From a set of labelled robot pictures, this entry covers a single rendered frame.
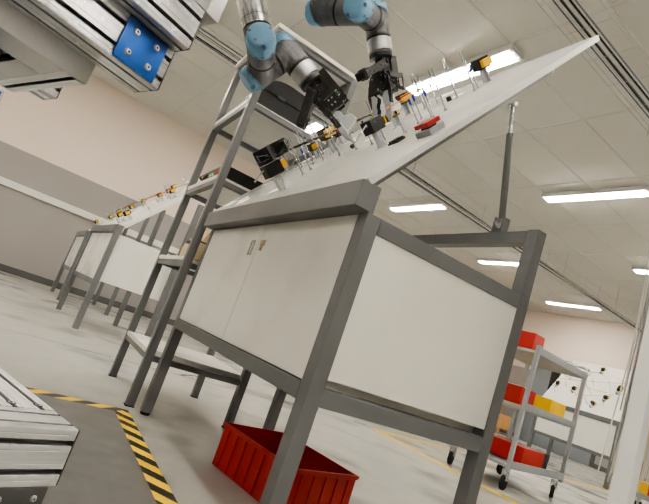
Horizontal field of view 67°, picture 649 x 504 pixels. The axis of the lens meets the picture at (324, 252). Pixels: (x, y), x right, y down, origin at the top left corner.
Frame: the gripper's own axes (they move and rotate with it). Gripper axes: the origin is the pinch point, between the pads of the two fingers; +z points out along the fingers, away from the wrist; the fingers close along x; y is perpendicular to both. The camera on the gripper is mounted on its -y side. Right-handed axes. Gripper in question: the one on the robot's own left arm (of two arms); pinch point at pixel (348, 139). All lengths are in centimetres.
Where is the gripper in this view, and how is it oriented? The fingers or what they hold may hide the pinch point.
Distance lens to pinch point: 143.7
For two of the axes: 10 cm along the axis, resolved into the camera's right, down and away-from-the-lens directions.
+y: 7.7, -6.1, -1.9
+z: 6.2, 7.8, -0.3
